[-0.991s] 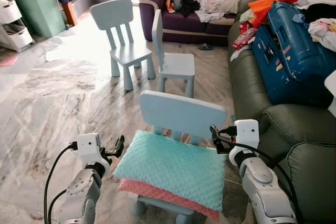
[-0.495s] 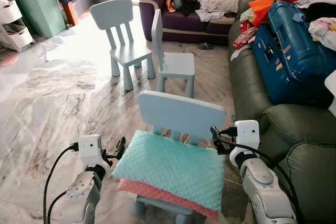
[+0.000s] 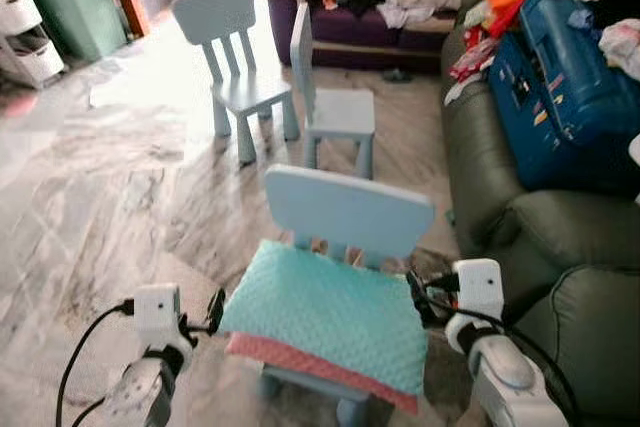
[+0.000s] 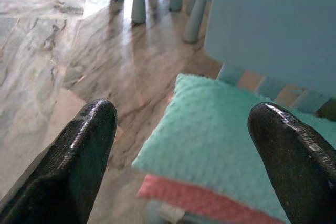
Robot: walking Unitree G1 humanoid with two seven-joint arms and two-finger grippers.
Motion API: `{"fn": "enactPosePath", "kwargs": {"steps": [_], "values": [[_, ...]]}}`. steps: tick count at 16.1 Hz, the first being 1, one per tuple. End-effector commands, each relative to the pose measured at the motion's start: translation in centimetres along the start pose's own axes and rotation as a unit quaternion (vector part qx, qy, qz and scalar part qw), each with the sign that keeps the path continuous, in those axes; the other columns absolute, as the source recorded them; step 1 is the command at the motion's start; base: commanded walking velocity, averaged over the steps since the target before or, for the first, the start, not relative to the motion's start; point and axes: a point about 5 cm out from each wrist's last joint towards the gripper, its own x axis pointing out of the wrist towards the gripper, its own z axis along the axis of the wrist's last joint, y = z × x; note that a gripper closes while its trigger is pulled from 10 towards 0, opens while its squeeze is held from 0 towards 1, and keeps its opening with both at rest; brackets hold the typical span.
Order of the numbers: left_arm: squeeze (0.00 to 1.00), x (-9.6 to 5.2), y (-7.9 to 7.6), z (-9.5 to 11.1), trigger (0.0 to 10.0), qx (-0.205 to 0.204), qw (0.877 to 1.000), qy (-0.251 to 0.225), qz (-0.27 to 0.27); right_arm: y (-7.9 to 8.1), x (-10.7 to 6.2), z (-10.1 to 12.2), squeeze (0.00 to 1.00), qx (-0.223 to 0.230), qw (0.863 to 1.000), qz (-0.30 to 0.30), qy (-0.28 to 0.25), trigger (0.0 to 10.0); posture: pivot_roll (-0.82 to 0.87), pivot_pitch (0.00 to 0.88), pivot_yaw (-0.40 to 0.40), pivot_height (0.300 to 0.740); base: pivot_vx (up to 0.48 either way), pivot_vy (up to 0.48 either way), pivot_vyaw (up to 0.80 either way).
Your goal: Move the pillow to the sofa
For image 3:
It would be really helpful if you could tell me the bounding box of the teal dotted pillow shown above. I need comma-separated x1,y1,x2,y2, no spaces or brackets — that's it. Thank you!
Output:
218,239,431,398

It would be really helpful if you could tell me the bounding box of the pink dotted pillow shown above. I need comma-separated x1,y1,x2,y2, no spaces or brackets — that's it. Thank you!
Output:
225,332,421,416

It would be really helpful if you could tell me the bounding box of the grey-green leather sofa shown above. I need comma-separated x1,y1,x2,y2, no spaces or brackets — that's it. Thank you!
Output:
440,0,640,427

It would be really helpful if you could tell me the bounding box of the purple sofa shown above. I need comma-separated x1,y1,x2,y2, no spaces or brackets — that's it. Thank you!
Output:
265,0,476,73

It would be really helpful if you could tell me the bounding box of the light blue kids chair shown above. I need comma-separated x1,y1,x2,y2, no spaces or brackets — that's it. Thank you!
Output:
260,164,437,427
290,2,377,180
172,0,301,166

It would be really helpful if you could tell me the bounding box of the blue suitcase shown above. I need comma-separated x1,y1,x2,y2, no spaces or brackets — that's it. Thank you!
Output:
488,0,640,196

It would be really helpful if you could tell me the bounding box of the red patterned item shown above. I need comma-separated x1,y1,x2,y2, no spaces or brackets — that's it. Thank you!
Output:
450,32,501,83

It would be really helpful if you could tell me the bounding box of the orange wooden board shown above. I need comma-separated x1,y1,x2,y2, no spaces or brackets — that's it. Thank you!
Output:
120,0,151,38

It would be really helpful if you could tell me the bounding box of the white and pink garment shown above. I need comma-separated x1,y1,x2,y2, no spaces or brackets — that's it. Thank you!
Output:
598,19,640,78

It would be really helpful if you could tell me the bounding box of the white drawer trolley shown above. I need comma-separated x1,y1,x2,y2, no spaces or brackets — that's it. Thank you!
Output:
0,0,66,88

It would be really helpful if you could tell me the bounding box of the green cabinet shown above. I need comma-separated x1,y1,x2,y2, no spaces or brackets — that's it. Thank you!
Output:
25,0,129,63

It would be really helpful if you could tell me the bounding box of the black garment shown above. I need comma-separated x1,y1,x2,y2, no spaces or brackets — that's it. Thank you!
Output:
585,0,640,30

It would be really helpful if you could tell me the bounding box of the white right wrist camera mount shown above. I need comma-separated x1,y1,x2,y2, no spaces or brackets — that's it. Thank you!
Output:
452,259,504,326

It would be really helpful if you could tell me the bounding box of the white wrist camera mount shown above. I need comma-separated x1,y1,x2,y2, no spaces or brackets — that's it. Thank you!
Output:
452,259,504,326
133,284,191,350

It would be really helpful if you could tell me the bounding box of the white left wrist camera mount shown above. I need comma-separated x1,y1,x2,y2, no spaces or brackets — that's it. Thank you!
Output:
133,284,191,350

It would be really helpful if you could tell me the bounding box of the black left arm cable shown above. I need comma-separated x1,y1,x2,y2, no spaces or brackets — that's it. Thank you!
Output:
57,299,136,427

